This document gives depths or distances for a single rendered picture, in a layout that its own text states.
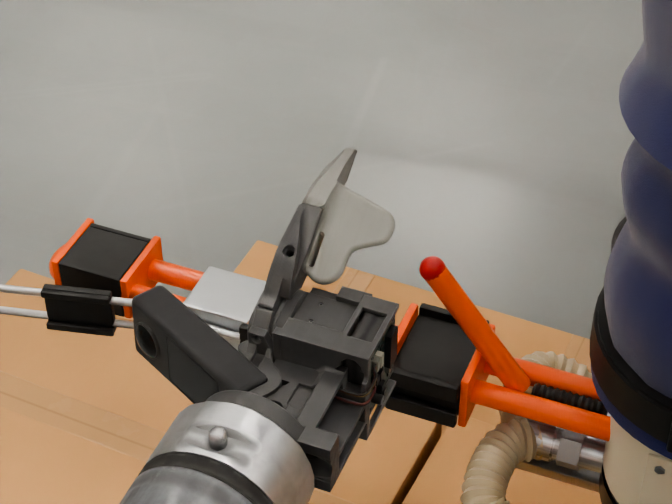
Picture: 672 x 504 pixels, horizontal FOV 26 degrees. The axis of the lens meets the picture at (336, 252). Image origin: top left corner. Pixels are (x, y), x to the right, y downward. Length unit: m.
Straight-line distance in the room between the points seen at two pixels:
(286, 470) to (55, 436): 0.95
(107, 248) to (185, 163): 2.20
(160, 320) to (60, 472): 0.81
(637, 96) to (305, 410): 0.36
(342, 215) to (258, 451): 0.18
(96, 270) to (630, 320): 0.55
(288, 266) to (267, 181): 2.71
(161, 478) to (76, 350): 1.05
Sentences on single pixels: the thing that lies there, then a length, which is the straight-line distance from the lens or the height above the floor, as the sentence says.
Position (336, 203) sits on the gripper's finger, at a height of 1.64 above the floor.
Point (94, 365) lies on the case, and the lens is 1.80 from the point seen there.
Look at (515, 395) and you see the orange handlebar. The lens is 1.33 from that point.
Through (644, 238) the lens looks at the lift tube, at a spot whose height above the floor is 1.51.
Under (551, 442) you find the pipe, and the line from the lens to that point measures 1.37.
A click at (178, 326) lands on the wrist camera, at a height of 1.59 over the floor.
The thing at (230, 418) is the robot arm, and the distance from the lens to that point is 0.80.
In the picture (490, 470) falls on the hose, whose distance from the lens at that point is 1.34.
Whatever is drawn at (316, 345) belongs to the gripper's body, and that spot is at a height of 1.61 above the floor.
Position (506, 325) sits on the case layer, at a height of 0.54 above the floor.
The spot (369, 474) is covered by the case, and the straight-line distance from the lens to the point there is 1.66.
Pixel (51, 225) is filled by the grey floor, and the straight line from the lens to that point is 3.51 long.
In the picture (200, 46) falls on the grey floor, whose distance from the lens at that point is 4.08.
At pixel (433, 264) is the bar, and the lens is 1.27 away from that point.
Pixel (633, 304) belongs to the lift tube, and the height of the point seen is 1.44.
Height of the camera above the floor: 2.21
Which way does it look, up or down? 41 degrees down
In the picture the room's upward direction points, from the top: straight up
